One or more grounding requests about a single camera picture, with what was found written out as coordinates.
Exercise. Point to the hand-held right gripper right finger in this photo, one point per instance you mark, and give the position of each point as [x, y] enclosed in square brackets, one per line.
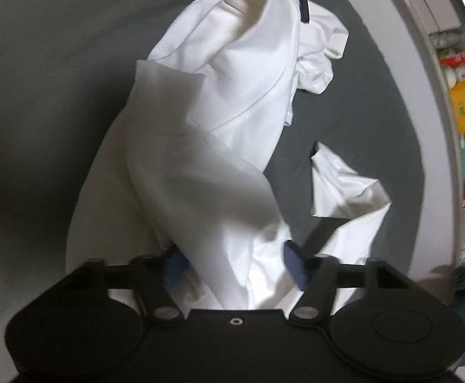
[294, 265]

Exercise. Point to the pale padded bed frame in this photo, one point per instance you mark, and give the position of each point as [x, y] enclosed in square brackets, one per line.
[424, 87]

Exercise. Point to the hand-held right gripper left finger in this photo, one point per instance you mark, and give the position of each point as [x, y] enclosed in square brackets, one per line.
[174, 271]

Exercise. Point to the white shirt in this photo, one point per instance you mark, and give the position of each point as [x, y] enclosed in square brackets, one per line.
[200, 167]

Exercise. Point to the red packet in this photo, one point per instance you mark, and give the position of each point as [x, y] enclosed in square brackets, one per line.
[457, 61]

